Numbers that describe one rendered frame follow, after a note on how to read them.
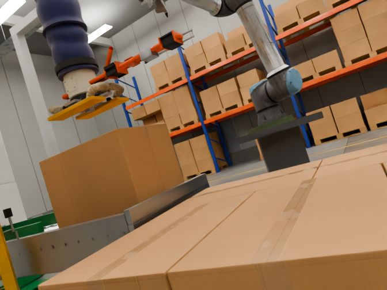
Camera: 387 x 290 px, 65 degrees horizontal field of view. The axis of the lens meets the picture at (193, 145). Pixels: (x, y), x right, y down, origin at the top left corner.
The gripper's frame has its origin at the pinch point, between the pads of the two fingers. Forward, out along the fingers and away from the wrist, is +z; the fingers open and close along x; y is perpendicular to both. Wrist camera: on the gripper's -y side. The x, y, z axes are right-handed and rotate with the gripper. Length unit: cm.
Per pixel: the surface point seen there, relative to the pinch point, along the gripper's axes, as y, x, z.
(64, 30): 52, 9, -14
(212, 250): -31, 73, 87
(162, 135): 27, -12, 53
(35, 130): 893, -573, -183
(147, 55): 11.4, 3.8, 16.5
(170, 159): 27, -12, 66
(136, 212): 21, 33, 83
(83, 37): 48.6, 0.4, -10.7
